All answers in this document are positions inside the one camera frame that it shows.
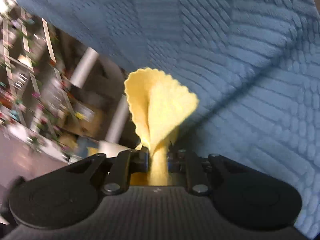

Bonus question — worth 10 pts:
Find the staircase with flower garland railing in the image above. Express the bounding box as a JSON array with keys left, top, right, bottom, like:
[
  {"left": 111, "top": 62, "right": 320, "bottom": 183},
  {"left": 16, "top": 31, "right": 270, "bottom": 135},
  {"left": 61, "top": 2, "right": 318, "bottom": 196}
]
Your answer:
[{"left": 0, "top": 0, "right": 131, "bottom": 160}]

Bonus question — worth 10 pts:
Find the yellow cleaning cloth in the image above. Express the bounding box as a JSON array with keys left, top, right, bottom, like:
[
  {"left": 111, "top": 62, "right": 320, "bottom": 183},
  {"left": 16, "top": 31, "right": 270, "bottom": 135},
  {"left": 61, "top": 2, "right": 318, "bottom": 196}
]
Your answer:
[{"left": 124, "top": 68, "right": 199, "bottom": 186}]

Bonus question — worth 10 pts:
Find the blue textured covered chair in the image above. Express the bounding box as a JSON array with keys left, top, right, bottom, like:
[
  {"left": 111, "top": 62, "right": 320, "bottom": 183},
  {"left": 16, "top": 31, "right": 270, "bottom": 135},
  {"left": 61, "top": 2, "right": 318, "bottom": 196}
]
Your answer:
[{"left": 17, "top": 0, "right": 319, "bottom": 238}]

